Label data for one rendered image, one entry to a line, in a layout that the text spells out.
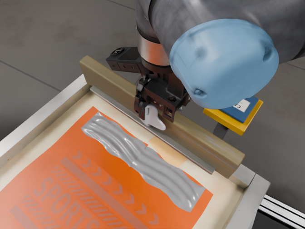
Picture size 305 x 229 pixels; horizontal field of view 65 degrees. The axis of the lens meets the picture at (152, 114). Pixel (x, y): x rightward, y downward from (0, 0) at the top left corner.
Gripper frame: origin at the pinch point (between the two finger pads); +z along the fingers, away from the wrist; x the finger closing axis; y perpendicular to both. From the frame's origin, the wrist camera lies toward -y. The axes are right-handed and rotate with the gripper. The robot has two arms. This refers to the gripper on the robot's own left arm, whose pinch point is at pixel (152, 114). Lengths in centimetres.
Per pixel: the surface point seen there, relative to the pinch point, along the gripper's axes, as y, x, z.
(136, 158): 0.0, -6.5, 13.1
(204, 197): 18.7, -4.0, 13.6
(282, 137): 44, 95, 109
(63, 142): -18.4, -15.0, 13.5
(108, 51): -115, 82, 108
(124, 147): -4.4, -6.3, 12.8
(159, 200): 10.8, -11.0, 13.6
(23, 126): -28.4, -18.7, 10.0
